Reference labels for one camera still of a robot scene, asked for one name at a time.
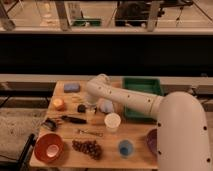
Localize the black binder clip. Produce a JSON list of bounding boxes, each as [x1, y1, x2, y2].
[[42, 118, 57, 131]]

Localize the orange bowl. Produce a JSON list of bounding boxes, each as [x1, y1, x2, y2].
[[34, 133, 64, 163]]

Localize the blue plastic cup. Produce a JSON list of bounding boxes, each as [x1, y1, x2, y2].
[[118, 140, 134, 158]]

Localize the blue sponge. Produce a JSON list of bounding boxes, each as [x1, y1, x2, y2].
[[64, 83, 80, 93]]

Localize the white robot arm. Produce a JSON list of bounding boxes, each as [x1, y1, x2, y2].
[[85, 74, 213, 171]]

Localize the green plastic tray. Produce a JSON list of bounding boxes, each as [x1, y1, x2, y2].
[[122, 77, 164, 123]]

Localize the black handled knife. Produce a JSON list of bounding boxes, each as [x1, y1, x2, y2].
[[61, 115, 87, 124]]

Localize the purple bowl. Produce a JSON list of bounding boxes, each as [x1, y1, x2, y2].
[[146, 129, 157, 156]]

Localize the light blue cloth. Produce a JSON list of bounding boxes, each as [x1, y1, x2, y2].
[[99, 99, 114, 114]]

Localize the orange fruit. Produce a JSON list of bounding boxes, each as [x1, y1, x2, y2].
[[53, 98, 65, 111]]

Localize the yellow banana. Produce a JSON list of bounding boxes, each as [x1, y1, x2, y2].
[[71, 96, 85, 103]]

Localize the bunch of dark grapes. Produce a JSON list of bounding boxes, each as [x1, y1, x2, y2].
[[72, 140, 102, 160]]

